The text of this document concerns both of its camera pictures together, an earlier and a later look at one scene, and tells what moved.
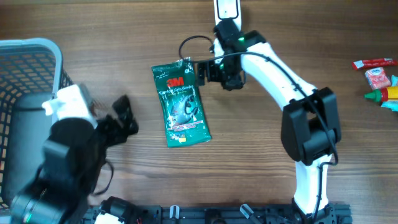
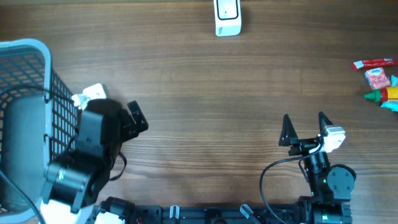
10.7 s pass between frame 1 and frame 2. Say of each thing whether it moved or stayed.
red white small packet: stayed
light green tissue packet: stayed
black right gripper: moved
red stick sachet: stayed
